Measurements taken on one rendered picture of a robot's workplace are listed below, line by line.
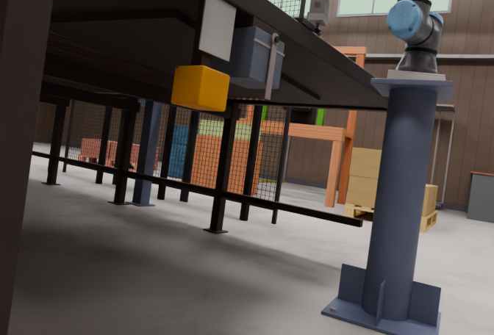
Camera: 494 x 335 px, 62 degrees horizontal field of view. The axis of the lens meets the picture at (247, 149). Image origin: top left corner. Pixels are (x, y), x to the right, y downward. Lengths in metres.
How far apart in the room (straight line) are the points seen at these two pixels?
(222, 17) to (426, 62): 0.93
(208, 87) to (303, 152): 8.06
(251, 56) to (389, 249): 0.93
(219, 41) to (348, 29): 8.25
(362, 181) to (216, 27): 3.67
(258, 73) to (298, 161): 7.94
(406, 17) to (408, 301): 1.00
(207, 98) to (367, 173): 3.68
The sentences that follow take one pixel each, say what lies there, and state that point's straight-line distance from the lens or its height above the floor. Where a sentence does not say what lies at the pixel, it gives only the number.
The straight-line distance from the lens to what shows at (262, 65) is 0.99.
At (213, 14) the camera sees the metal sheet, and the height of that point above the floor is 0.82.
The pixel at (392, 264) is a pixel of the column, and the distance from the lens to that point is 1.61.
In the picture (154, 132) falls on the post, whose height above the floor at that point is 0.60.
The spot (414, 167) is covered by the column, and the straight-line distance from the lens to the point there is 1.59.
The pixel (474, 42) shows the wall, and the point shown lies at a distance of 8.71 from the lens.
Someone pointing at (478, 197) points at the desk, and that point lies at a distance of 6.87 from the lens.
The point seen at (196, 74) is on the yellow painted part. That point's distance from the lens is 0.83.
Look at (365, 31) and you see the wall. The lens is 9.01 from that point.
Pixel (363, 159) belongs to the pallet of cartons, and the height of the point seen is 0.62.
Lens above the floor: 0.54
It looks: level
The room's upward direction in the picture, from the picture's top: 8 degrees clockwise
